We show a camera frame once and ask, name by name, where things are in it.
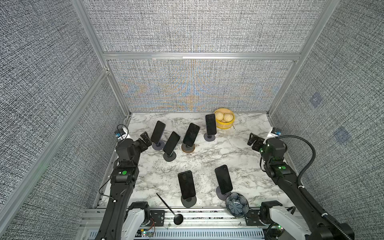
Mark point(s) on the yellow steamer basket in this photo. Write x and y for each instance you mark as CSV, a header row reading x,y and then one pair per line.
x,y
221,124

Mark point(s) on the bun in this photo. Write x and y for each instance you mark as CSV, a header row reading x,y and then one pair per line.
x,y
228,117
219,116

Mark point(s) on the dark flower-shaped bowl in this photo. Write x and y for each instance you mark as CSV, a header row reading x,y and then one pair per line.
x,y
237,205

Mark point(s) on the blue-edged phone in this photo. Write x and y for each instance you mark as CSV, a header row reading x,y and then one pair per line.
x,y
158,132

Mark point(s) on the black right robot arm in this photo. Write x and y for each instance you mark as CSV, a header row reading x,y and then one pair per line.
x,y
316,223

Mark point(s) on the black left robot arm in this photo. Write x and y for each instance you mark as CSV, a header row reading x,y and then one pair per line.
x,y
123,180

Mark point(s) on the cracked black phone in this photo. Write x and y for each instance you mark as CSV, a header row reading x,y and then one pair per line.
x,y
191,135

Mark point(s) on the left bun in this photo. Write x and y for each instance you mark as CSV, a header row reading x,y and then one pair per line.
x,y
219,116

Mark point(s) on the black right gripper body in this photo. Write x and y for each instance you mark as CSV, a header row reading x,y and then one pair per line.
x,y
260,146

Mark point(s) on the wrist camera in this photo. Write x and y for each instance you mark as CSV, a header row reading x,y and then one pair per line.
x,y
122,133
276,132

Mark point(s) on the black ladle spoon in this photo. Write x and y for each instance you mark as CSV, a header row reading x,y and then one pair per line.
x,y
171,210

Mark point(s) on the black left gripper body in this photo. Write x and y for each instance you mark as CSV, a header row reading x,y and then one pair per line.
x,y
146,143

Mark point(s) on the purple front phone stand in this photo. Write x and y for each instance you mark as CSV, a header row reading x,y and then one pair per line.
x,y
221,196

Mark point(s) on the right bun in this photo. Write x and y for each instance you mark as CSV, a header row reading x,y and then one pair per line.
x,y
228,117

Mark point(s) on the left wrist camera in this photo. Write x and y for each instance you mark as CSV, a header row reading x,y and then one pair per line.
x,y
122,133

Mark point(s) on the purple-edged black phone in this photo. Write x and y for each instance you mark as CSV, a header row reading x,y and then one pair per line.
x,y
211,124

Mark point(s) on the aluminium front rail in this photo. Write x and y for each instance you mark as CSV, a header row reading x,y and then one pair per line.
x,y
205,224

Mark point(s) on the dark grey front stand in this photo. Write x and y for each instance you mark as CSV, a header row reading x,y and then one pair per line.
x,y
189,202

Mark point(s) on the dark grey round stand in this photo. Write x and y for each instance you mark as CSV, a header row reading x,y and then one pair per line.
x,y
169,158

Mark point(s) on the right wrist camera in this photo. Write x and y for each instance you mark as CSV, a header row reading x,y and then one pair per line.
x,y
276,132

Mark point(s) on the wooden base phone stand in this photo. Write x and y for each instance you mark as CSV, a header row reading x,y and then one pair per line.
x,y
188,149

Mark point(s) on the teal-edged black phone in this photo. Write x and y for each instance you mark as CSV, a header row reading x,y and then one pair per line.
x,y
171,143

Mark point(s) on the purple-grey back stand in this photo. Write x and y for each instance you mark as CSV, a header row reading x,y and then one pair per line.
x,y
209,138

